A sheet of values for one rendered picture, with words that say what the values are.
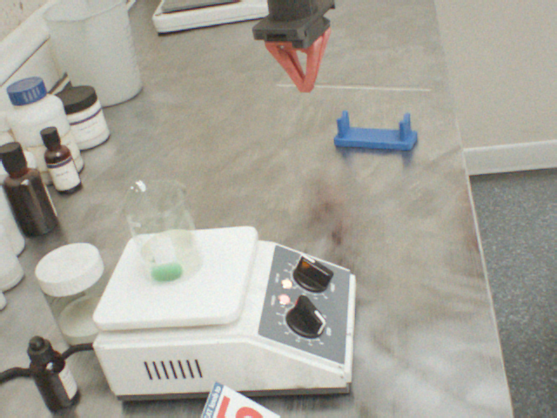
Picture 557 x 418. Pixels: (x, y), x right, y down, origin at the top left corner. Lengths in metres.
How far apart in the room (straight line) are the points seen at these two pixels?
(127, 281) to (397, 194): 0.33
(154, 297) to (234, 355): 0.08
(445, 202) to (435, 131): 0.16
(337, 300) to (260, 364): 0.10
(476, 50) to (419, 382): 1.60
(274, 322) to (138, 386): 0.13
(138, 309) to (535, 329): 1.28
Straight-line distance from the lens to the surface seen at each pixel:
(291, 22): 0.88
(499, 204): 2.17
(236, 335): 0.58
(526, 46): 2.16
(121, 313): 0.61
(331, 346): 0.61
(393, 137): 0.93
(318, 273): 0.64
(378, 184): 0.86
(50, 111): 1.00
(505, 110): 2.23
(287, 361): 0.59
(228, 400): 0.59
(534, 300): 1.85
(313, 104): 1.07
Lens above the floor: 1.20
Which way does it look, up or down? 32 degrees down
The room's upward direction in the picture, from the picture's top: 12 degrees counter-clockwise
